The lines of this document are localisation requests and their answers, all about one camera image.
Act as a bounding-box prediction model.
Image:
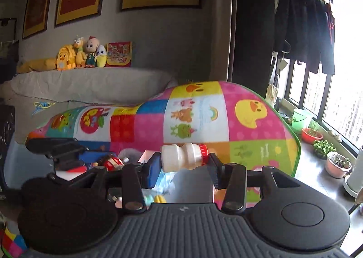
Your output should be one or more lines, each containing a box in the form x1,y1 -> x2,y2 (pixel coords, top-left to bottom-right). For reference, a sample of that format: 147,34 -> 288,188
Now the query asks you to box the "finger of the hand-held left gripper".
53,153 -> 86,172

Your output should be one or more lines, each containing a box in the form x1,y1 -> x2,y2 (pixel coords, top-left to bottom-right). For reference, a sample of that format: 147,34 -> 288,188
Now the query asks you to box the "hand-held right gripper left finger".
47,151 -> 163,215

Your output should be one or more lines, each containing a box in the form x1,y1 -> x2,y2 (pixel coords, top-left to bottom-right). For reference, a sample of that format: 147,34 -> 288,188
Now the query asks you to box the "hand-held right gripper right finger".
208,153 -> 299,215

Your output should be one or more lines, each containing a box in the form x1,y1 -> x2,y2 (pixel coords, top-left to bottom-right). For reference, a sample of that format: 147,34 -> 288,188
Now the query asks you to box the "white red foam rocket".
55,165 -> 95,181

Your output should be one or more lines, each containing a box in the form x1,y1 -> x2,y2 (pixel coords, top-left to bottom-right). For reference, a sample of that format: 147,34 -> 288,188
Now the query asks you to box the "blue white tissue pack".
155,173 -> 177,199

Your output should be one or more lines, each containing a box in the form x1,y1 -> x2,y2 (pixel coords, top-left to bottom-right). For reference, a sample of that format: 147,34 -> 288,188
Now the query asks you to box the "pink cardboard box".
113,149 -> 216,210

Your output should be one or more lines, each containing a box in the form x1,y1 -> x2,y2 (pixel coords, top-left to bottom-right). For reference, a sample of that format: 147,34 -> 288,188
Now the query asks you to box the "white yogurt drink bottle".
160,143 -> 209,173

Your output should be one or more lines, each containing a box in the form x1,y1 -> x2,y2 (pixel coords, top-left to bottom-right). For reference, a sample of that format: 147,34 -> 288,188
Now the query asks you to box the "dark cloth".
0,104 -> 16,190

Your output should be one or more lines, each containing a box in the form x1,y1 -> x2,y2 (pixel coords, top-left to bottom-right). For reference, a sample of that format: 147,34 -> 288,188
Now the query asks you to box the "colourful cartoon play mat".
0,81 -> 302,258

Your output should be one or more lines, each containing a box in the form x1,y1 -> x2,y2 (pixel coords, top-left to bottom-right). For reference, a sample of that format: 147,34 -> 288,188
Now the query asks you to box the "yellow long pillow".
16,58 -> 59,74

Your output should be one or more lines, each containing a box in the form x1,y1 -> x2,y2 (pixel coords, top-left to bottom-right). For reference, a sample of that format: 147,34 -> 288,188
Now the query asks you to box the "yellow duck backpack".
56,45 -> 76,71

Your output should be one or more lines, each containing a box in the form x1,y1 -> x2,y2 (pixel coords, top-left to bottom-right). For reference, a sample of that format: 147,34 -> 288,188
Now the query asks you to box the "yellow duck plush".
72,36 -> 87,68

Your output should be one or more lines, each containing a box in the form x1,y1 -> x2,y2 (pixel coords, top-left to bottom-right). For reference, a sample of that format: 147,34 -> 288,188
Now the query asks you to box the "beige hanging bag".
265,74 -> 280,108

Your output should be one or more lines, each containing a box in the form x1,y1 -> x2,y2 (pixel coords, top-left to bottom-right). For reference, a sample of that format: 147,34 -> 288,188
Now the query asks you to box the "banana plush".
95,45 -> 108,68

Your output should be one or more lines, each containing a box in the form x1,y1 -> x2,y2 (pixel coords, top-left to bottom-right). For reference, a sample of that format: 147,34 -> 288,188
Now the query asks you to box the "green bucket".
292,108 -> 314,131

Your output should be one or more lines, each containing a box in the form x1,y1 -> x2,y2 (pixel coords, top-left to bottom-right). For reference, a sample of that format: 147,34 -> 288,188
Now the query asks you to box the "boy doll plush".
83,35 -> 98,68

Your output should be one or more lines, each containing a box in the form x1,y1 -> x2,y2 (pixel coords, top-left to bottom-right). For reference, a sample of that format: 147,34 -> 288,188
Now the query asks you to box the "red plant pot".
301,120 -> 324,145

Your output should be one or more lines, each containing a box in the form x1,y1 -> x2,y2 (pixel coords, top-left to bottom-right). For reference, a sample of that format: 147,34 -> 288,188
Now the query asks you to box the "leafy green plant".
313,139 -> 336,159

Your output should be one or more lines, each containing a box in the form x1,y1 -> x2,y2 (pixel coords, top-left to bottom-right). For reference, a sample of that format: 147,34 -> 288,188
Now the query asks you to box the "colourful toy box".
105,41 -> 133,68

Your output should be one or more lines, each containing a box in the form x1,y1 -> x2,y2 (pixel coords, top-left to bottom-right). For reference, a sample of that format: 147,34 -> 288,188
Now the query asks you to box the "white tall pot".
344,146 -> 363,197

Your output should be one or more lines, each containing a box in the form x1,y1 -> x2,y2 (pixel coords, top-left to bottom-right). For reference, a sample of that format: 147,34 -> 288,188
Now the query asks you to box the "dark curtain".
228,0 -> 275,97

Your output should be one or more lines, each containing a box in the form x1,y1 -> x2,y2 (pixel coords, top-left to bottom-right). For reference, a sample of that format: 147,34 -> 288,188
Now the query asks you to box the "black framed window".
279,0 -> 363,151

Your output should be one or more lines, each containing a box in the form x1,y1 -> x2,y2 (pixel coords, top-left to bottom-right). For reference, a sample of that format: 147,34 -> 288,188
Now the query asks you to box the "black hanging jacket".
274,0 -> 335,74

